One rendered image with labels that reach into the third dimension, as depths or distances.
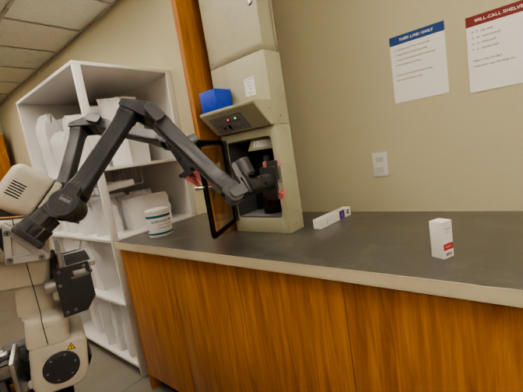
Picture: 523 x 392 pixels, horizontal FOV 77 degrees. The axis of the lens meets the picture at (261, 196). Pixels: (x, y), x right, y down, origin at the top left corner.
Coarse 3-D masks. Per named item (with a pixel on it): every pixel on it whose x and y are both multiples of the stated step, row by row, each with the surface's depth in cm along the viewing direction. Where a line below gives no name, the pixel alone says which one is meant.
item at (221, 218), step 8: (208, 152) 135; (216, 152) 145; (216, 160) 143; (224, 168) 152; (208, 184) 131; (216, 192) 139; (216, 200) 138; (208, 208) 128; (216, 208) 136; (224, 208) 145; (232, 208) 156; (208, 216) 129; (216, 216) 135; (224, 216) 144; (232, 216) 154; (216, 224) 134; (224, 224) 143
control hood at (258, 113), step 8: (240, 104) 129; (248, 104) 127; (256, 104) 126; (264, 104) 130; (216, 112) 138; (224, 112) 136; (232, 112) 135; (240, 112) 133; (248, 112) 131; (256, 112) 130; (264, 112) 130; (208, 120) 145; (248, 120) 135; (256, 120) 134; (264, 120) 132; (272, 120) 134; (248, 128) 140
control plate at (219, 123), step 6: (234, 114) 135; (240, 114) 134; (216, 120) 143; (222, 120) 141; (234, 120) 138; (240, 120) 137; (246, 120) 136; (216, 126) 147; (222, 126) 145; (240, 126) 141; (246, 126) 139; (222, 132) 149
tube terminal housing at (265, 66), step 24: (216, 72) 149; (240, 72) 140; (264, 72) 133; (240, 96) 143; (264, 96) 135; (288, 120) 142; (288, 144) 142; (288, 168) 141; (288, 192) 141; (240, 216) 158; (288, 216) 140
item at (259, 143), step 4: (268, 136) 145; (252, 140) 148; (256, 140) 146; (260, 140) 145; (264, 140) 145; (268, 140) 145; (252, 144) 148; (256, 144) 146; (260, 144) 145; (264, 144) 144; (268, 144) 144; (252, 148) 147; (256, 148) 145; (260, 148) 144; (264, 148) 144; (268, 148) 144
